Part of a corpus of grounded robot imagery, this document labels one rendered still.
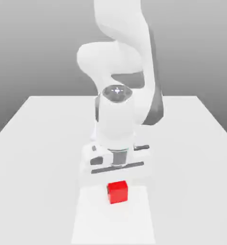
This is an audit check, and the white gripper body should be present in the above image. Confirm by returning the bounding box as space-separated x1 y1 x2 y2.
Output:
80 160 151 185

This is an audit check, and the small red cube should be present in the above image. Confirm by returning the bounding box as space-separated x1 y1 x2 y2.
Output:
107 180 129 205

